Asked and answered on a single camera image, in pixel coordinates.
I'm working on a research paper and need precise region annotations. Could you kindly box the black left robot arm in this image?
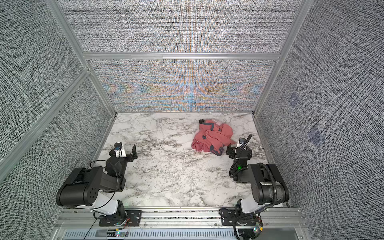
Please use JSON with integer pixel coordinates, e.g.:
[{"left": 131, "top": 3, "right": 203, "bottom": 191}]
[{"left": 56, "top": 142, "right": 142, "bottom": 227}]

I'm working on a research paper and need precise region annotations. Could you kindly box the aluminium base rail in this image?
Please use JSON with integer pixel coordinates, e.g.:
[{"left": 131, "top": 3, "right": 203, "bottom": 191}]
[{"left": 50, "top": 207, "right": 311, "bottom": 240}]

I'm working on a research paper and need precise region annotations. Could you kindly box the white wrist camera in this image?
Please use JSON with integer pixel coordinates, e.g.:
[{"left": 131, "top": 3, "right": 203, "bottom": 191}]
[
  {"left": 237, "top": 138, "right": 246, "bottom": 148},
  {"left": 114, "top": 142, "right": 127, "bottom": 158}
]

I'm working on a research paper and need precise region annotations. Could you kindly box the salmon cloth with grey trim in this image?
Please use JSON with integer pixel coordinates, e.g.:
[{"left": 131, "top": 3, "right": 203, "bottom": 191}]
[{"left": 191, "top": 119, "right": 236, "bottom": 156}]

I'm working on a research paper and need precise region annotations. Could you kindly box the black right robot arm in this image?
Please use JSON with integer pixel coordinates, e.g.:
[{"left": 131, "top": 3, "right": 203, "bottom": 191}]
[{"left": 219, "top": 146, "right": 289, "bottom": 240}]

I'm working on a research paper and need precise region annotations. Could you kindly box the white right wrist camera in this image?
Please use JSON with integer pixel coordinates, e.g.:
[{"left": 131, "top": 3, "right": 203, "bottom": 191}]
[{"left": 237, "top": 138, "right": 246, "bottom": 148}]

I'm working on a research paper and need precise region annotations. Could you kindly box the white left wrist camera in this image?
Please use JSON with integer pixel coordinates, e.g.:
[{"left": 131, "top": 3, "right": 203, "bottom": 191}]
[{"left": 114, "top": 142, "right": 127, "bottom": 158}]

